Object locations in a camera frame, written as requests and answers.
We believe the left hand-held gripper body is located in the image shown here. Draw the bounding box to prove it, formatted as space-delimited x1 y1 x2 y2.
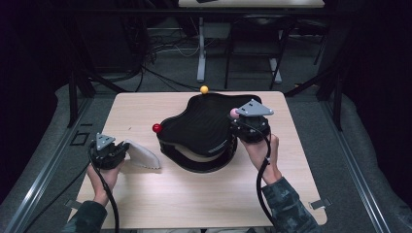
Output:
89 133 126 171

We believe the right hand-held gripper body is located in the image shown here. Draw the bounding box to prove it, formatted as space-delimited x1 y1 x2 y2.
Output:
229 98 275 144

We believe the grey cleaning cloth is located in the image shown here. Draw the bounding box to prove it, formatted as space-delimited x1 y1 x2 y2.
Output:
124 139 161 170

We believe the black wavy tray stand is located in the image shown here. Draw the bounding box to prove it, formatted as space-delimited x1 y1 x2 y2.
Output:
152 84 262 174

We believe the person's right hand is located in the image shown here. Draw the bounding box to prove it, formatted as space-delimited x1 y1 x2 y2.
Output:
241 133 284 185

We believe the white background table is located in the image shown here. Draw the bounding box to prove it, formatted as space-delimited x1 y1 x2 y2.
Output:
178 0 326 84

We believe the black chair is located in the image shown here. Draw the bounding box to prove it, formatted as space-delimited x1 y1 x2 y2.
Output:
223 14 297 91

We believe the black metal crossbar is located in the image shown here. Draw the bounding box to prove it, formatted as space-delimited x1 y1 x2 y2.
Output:
42 8 361 17

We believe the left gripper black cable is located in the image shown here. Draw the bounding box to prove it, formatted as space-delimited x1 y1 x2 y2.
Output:
87 145 120 233

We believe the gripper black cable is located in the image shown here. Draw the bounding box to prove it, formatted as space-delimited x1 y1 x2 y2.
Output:
256 125 276 227
87 145 120 233

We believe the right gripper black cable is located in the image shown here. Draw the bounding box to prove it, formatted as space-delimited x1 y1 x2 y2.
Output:
256 125 276 227

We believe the black metal frame post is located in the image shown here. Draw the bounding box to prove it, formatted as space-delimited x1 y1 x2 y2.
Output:
285 64 344 132
66 69 127 129

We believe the aluminium floor rail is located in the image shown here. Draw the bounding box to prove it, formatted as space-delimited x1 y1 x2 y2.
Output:
319 96 393 233
3 96 95 233

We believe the thin black floor cable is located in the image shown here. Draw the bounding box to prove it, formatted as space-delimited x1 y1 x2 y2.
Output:
23 161 91 233

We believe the tangle of floor cables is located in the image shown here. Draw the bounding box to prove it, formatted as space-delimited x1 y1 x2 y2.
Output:
142 30 203 67

